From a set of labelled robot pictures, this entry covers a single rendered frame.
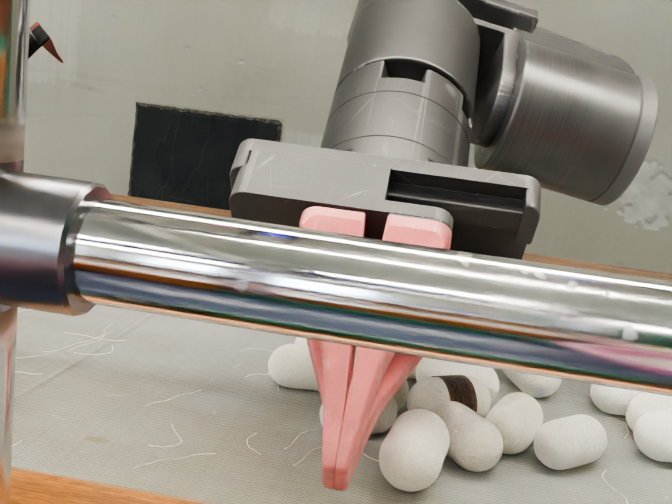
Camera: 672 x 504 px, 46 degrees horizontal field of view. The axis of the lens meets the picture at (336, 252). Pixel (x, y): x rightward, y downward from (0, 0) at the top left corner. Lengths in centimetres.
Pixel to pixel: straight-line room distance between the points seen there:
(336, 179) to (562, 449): 13
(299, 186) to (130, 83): 228
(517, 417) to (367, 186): 11
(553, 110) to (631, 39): 212
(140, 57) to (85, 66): 17
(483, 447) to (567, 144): 13
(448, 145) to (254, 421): 13
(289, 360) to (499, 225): 11
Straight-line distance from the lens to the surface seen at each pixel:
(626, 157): 34
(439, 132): 29
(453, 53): 32
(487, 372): 34
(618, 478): 32
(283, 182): 25
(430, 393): 31
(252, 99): 242
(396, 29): 32
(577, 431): 31
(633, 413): 35
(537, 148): 33
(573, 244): 245
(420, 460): 26
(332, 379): 23
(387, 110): 29
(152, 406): 32
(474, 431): 29
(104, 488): 21
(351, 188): 25
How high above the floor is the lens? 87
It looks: 12 degrees down
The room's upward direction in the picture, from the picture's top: 7 degrees clockwise
